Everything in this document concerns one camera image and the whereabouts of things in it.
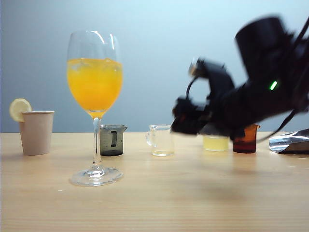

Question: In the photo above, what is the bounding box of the tall clear wine glass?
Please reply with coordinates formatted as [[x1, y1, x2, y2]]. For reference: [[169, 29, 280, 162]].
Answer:
[[66, 30, 124, 187]]

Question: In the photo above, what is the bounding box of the clear cup with pale juice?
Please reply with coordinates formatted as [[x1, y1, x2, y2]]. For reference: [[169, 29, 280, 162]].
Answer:
[[202, 133, 230, 153]]

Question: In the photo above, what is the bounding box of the smoky grey measuring cup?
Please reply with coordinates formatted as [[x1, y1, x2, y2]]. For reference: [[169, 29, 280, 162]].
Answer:
[[99, 124, 128, 157]]

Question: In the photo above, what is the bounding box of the shiny metal scoop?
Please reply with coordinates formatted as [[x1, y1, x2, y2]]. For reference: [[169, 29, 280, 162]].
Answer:
[[268, 128, 309, 155]]

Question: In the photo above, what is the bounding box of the clear cup for orange juice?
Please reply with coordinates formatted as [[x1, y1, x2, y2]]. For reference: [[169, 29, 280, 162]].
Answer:
[[145, 124, 175, 157]]

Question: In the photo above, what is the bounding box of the beige paper cup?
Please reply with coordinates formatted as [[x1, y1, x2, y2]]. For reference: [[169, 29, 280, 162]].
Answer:
[[19, 111, 56, 156]]

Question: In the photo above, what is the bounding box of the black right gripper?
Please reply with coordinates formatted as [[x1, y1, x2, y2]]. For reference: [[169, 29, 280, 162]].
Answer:
[[169, 83, 249, 142]]

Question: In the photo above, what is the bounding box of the yellow lemon slice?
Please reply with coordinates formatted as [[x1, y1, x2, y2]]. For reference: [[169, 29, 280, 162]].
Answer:
[[9, 98, 33, 123]]

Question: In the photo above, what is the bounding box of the amber brown measuring cup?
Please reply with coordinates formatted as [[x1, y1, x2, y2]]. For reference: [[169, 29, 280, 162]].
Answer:
[[232, 124, 262, 154]]

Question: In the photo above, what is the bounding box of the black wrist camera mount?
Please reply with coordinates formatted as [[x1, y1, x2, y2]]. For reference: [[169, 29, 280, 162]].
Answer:
[[187, 57, 235, 98]]

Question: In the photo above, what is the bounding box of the thin black camera cable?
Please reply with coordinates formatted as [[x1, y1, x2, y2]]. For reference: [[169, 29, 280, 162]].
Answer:
[[184, 76, 197, 100]]

